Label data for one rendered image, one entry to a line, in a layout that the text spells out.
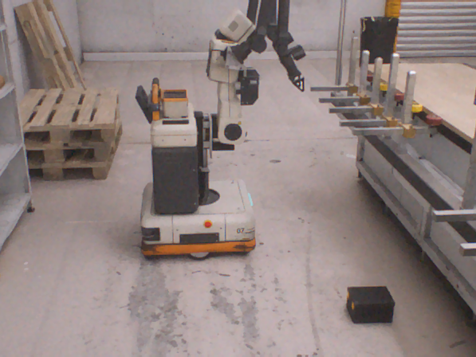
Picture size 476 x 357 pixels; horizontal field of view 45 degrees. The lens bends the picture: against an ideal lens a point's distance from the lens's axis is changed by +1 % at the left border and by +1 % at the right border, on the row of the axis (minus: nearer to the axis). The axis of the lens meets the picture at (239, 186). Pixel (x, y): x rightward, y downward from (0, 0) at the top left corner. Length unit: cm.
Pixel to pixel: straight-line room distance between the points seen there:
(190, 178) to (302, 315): 96
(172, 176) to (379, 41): 599
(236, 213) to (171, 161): 49
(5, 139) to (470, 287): 292
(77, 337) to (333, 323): 123
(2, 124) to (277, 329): 224
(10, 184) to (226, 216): 160
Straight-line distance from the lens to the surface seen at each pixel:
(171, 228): 331
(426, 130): 314
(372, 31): 878
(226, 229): 333
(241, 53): 307
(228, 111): 328
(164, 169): 320
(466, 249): 193
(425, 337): 298
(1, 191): 424
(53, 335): 297
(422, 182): 286
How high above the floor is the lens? 173
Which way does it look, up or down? 23 degrees down
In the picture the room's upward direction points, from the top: 1 degrees clockwise
